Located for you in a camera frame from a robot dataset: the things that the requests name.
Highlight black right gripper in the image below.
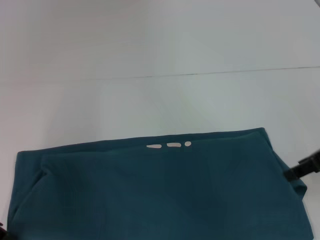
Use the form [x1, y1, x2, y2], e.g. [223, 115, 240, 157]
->
[284, 148, 320, 182]

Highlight blue shirt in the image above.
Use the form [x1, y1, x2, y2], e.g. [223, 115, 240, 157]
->
[6, 126, 315, 240]

